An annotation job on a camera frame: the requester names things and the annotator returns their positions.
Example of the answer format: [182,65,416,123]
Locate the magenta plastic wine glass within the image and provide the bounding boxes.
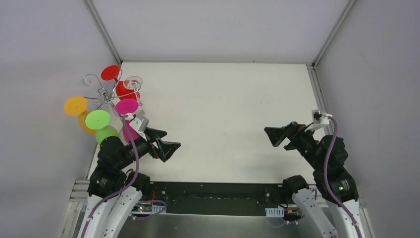
[115,99,139,143]

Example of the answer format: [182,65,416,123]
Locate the chrome wine glass rack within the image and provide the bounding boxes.
[82,68,142,115]

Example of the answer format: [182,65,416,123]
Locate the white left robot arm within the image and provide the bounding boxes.
[78,127,181,238]

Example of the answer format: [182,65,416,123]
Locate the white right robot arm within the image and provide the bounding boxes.
[264,121,365,238]

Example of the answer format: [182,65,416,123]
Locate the green plastic wine glass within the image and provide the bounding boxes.
[85,110,120,145]

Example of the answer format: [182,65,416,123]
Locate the clear wine glass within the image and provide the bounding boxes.
[123,76,143,107]

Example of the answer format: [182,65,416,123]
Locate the red plastic wine glass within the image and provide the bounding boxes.
[101,65,141,100]

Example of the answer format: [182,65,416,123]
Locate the orange plastic wine glass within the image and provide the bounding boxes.
[63,96,96,135]

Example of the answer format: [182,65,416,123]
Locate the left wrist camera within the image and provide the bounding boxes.
[129,113,150,140]

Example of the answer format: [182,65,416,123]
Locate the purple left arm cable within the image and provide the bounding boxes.
[80,115,140,238]

